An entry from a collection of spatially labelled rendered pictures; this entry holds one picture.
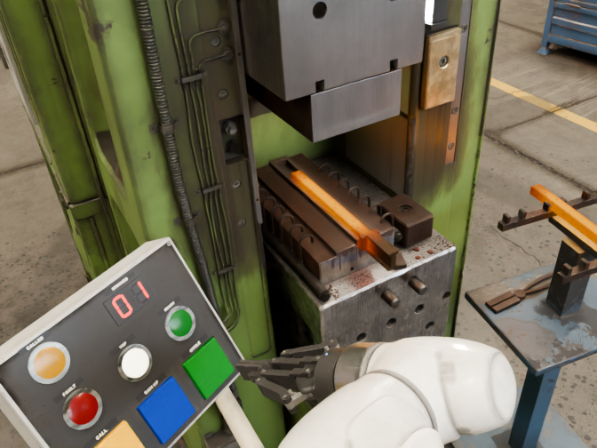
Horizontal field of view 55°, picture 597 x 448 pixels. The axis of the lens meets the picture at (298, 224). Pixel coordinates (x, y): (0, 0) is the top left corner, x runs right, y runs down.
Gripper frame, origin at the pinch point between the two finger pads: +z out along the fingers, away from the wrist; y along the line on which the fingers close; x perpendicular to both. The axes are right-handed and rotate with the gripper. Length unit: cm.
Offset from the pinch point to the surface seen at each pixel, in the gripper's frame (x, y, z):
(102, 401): 8.2, -17.2, 13.2
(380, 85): 26, 49, -8
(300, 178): 11, 58, 32
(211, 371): -0.6, -0.2, 12.4
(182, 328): 8.6, -0.3, 12.8
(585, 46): -61, 432, 78
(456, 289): -49, 94, 30
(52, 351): 18.9, -18.9, 12.9
